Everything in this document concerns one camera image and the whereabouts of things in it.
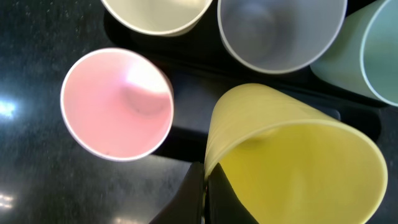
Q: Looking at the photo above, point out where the pink cup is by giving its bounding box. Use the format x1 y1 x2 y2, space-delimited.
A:
60 47 175 162

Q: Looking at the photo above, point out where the grey cup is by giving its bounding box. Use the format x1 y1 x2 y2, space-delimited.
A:
216 0 348 75

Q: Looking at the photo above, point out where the yellow cup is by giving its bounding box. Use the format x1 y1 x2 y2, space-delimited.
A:
203 83 389 224

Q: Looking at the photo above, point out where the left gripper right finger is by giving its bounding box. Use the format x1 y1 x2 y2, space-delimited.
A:
206 162 259 224

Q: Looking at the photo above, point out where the green cup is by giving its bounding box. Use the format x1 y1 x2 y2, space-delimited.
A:
310 0 398 108

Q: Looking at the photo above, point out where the white cup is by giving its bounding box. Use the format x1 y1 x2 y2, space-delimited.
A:
99 0 214 37

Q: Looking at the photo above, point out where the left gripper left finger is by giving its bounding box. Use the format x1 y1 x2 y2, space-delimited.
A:
149 161 206 224

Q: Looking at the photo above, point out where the black tray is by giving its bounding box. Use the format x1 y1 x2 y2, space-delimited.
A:
102 0 383 163

